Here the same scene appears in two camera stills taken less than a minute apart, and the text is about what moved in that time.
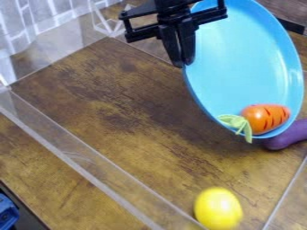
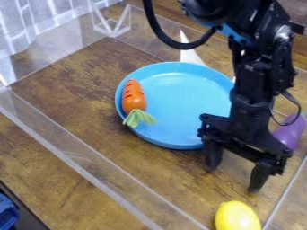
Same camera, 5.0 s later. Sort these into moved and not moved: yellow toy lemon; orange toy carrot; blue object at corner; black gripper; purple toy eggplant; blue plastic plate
Moved: blue plastic plate; orange toy carrot; yellow toy lemon; black gripper
Not moved: blue object at corner; purple toy eggplant
